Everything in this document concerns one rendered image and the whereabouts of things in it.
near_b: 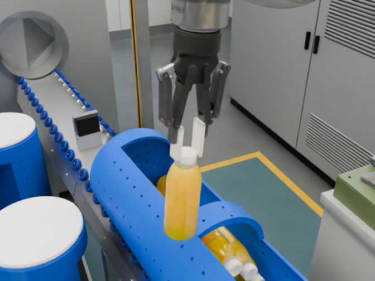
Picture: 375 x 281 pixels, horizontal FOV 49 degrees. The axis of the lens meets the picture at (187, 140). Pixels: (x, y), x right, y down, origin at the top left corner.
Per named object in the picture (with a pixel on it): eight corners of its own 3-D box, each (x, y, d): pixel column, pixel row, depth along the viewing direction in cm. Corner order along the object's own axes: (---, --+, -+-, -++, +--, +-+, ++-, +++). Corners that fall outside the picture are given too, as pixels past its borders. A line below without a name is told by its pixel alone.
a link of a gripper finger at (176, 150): (184, 127, 71) (181, 128, 70) (181, 162, 74) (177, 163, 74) (176, 120, 73) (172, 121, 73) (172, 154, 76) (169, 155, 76)
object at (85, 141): (100, 141, 175) (96, 109, 167) (104, 146, 172) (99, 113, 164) (77, 148, 171) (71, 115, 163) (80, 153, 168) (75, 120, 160)
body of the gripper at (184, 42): (207, 19, 70) (202, 72, 74) (163, 21, 66) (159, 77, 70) (234, 30, 64) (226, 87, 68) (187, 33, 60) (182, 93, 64)
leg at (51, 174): (62, 216, 272) (45, 134, 238) (65, 221, 268) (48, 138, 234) (53, 219, 269) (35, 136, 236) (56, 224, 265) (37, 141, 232)
